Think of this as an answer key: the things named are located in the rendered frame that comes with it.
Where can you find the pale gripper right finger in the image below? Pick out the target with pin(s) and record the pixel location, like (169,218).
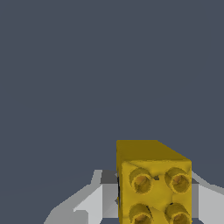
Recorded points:
(207,201)

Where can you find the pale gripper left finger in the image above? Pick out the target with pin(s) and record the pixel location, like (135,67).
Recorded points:
(96,201)

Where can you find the yellow studded toy brick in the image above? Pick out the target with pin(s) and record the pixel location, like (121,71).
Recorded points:
(151,175)

